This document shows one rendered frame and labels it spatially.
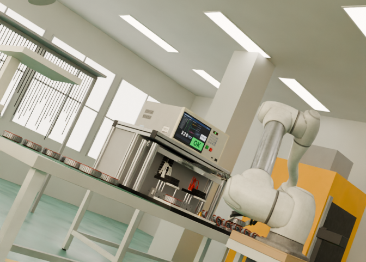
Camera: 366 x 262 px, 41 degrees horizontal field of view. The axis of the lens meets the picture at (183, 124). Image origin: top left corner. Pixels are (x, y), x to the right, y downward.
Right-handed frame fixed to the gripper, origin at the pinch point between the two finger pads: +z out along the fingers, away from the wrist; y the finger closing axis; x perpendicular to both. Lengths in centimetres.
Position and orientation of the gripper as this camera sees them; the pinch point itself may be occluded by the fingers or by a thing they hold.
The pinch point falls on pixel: (237, 221)
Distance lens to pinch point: 313.2
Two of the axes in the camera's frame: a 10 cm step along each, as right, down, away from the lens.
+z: -5.5, 4.4, 7.1
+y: 8.2, 4.4, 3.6
